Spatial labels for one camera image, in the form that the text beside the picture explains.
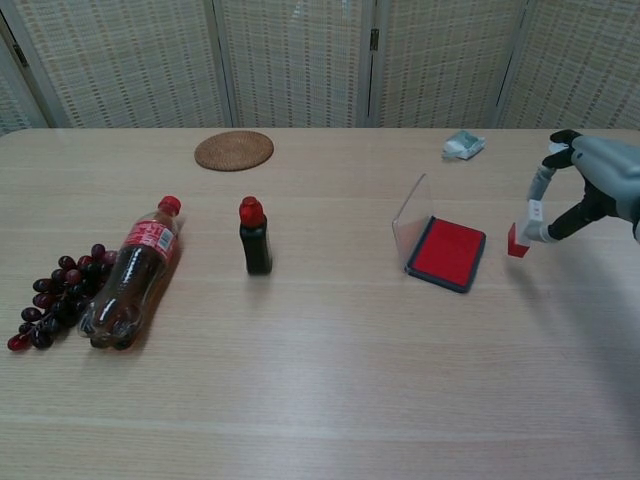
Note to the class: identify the bamboo folding screen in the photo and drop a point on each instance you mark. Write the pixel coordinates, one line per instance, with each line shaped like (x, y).
(300, 60)

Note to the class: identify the small red-capped bottle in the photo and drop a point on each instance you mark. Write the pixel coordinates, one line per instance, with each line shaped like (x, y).
(257, 245)

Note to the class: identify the red ink pad clear lid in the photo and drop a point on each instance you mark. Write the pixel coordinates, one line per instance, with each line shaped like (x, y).
(447, 250)

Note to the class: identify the dark red grape bunch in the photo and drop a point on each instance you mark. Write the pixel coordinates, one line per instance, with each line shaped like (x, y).
(55, 290)

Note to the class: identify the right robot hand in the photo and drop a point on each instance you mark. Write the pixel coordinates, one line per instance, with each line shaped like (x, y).
(610, 175)

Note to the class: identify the round woven coaster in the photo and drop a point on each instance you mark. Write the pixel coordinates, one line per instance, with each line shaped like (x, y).
(234, 150)

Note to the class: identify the small red white stamp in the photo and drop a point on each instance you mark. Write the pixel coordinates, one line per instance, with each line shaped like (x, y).
(519, 246)

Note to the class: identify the cola bottle red cap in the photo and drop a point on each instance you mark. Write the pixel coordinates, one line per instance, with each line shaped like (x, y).
(130, 280)

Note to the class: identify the crumpled tissue packet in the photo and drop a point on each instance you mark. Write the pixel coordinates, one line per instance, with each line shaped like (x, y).
(465, 145)

